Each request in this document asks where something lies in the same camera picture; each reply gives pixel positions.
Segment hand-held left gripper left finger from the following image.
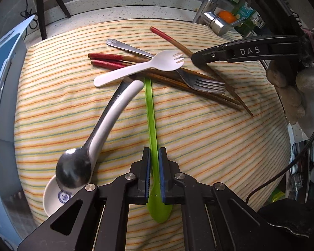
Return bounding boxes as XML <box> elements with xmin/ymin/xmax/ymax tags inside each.
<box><xmin>17</xmin><ymin>147</ymin><xmax>151</xmax><ymax>251</ymax></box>

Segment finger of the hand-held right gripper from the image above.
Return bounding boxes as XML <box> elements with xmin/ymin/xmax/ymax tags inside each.
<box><xmin>192</xmin><ymin>35</ymin><xmax>305</xmax><ymax>67</ymax></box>

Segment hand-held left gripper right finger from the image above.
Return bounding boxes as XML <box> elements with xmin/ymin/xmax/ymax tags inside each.
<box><xmin>158</xmin><ymin>147</ymin><xmax>291</xmax><ymax>251</ymax></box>

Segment green plastic spoon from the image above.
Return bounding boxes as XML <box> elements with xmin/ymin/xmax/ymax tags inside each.
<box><xmin>144</xmin><ymin>77</ymin><xmax>173</xmax><ymax>224</ymax></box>

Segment metal fork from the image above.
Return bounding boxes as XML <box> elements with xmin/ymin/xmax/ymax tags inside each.
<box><xmin>105</xmin><ymin>39</ymin><xmax>226</xmax><ymax>95</ymax></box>

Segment red-tipped wooden chopstick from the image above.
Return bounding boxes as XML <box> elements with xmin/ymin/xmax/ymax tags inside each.
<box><xmin>150</xmin><ymin>27</ymin><xmax>254</xmax><ymax>118</ymax></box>
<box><xmin>90</xmin><ymin>59</ymin><xmax>243</xmax><ymax>111</ymax></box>
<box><xmin>88</xmin><ymin>53</ymin><xmax>242</xmax><ymax>106</ymax></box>
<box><xmin>94</xmin><ymin>62</ymin><xmax>225</xmax><ymax>100</ymax></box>

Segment person's right hand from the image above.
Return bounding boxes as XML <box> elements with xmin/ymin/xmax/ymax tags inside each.
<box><xmin>266</xmin><ymin>29</ymin><xmax>314</xmax><ymax>126</ymax></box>

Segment green package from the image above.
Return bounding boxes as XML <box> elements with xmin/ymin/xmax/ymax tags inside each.
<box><xmin>233</xmin><ymin>2</ymin><xmax>266</xmax><ymax>37</ymax></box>

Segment orange fruit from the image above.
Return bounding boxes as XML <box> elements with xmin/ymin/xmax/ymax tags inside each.
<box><xmin>218</xmin><ymin>10</ymin><xmax>237</xmax><ymax>23</ymax></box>

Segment striped cloth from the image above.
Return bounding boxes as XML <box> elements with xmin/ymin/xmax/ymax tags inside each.
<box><xmin>14</xmin><ymin>18</ymin><xmax>291</xmax><ymax>251</ymax></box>

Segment white ceramic spoon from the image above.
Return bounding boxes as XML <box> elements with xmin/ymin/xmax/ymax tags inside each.
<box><xmin>42</xmin><ymin>79</ymin><xmax>145</xmax><ymax>218</ymax></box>

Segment metal spoon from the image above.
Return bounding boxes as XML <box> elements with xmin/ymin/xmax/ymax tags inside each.
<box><xmin>55</xmin><ymin>80</ymin><xmax>130</xmax><ymax>189</ymax></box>

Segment white plastic spork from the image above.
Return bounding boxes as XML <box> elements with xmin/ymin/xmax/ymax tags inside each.
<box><xmin>93</xmin><ymin>50</ymin><xmax>185</xmax><ymax>88</ymax></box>

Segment stack of plates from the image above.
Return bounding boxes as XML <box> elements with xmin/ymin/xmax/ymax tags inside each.
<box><xmin>290</xmin><ymin>141</ymin><xmax>314</xmax><ymax>184</ymax></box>

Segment black bag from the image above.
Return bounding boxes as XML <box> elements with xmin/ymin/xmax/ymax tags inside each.
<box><xmin>259</xmin><ymin>199</ymin><xmax>314</xmax><ymax>251</ymax></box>

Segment black tripod legs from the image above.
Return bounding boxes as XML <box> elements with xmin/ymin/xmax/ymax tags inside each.
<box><xmin>35</xmin><ymin>0</ymin><xmax>72</xmax><ymax>41</ymax></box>

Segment black cable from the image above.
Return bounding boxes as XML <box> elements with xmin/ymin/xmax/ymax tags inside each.
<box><xmin>245</xmin><ymin>110</ymin><xmax>314</xmax><ymax>204</ymax></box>

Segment thin black cord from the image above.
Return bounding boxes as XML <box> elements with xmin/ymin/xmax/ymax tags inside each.
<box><xmin>19</xmin><ymin>0</ymin><xmax>37</xmax><ymax>30</ymax></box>

